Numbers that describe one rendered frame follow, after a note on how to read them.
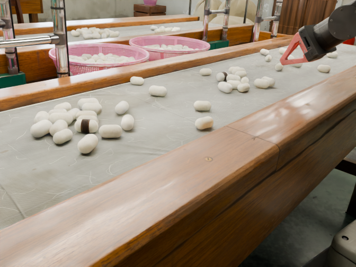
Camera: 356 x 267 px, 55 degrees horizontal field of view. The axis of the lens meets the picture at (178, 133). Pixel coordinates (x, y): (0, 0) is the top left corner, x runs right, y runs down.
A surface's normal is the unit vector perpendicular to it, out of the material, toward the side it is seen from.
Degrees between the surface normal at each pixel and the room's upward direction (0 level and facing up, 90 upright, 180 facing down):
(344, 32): 95
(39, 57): 90
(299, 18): 90
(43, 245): 0
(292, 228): 0
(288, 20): 90
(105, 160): 0
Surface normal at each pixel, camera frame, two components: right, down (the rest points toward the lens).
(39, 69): 0.75, 0.32
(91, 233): 0.06, -0.91
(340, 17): -0.62, 0.37
